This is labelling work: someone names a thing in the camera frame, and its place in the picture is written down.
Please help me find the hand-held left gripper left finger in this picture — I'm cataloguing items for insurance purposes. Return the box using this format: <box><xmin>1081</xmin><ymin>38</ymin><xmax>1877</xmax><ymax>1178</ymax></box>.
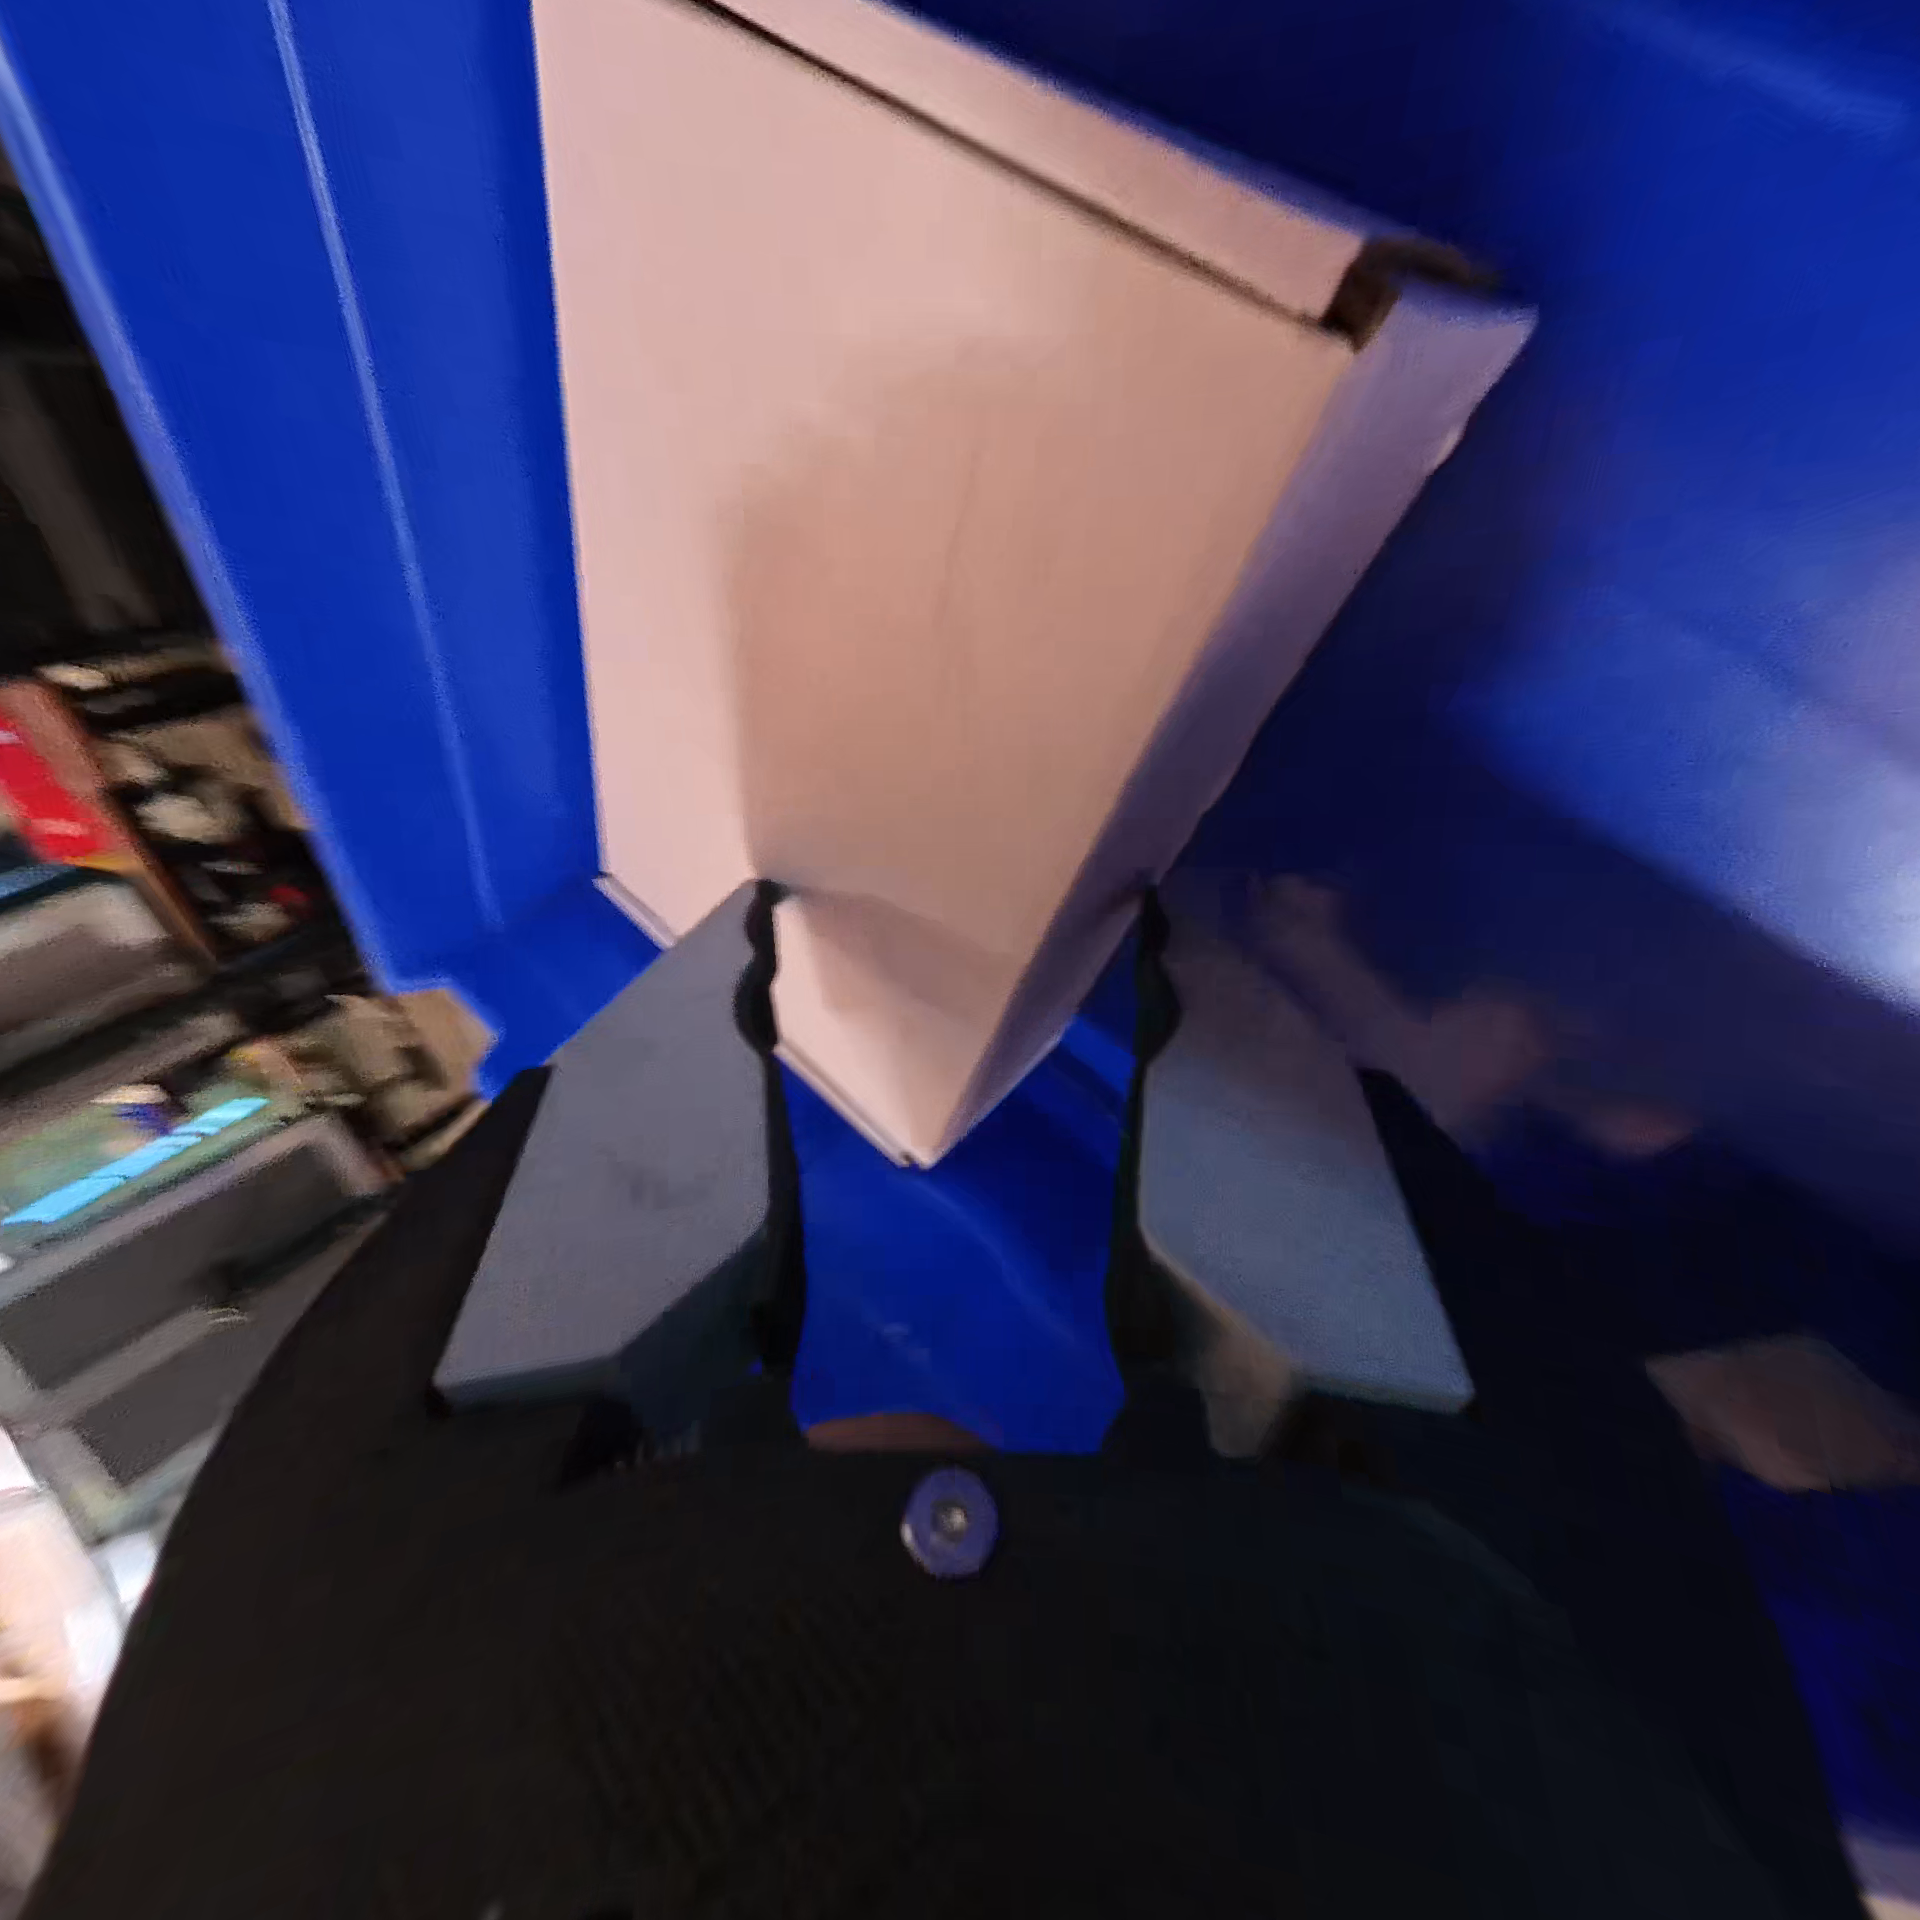
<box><xmin>435</xmin><ymin>881</ymin><xmax>806</xmax><ymax>1414</ymax></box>

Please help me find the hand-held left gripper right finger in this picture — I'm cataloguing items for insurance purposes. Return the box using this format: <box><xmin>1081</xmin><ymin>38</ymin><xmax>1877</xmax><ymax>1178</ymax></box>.
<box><xmin>1105</xmin><ymin>889</ymin><xmax>1473</xmax><ymax>1456</ymax></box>

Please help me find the white cardboard mailer box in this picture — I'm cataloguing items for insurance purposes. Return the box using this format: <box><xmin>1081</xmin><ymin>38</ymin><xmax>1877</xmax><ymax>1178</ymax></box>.
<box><xmin>533</xmin><ymin>0</ymin><xmax>1539</xmax><ymax>1174</ymax></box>

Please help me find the blue plastic bin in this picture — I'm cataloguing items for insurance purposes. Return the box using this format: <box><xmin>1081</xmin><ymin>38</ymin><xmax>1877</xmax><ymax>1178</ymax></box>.
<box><xmin>0</xmin><ymin>0</ymin><xmax>1920</xmax><ymax>1863</ymax></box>

